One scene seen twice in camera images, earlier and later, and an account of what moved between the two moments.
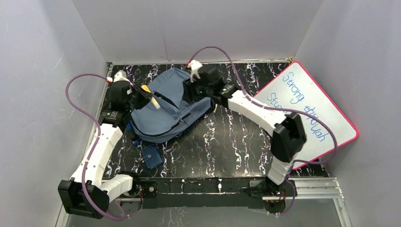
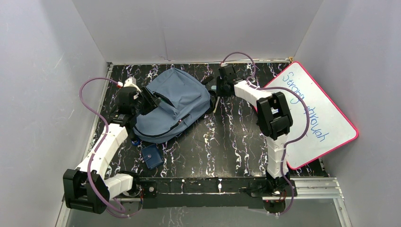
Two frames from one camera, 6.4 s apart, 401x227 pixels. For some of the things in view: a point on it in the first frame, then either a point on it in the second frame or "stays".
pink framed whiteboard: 327,128 stays
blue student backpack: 150,124 stays
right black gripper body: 197,91 -> 221,90
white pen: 216,104 stays
